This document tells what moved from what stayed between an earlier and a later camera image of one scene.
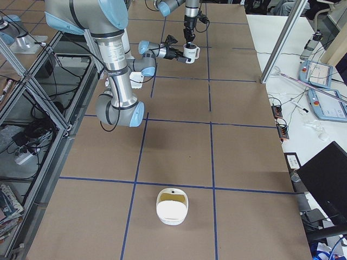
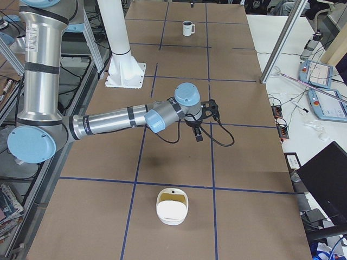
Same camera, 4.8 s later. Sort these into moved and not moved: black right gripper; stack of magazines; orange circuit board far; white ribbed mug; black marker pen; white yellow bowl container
Moved: white ribbed mug; black right gripper
Not moved: stack of magazines; white yellow bowl container; orange circuit board far; black marker pen
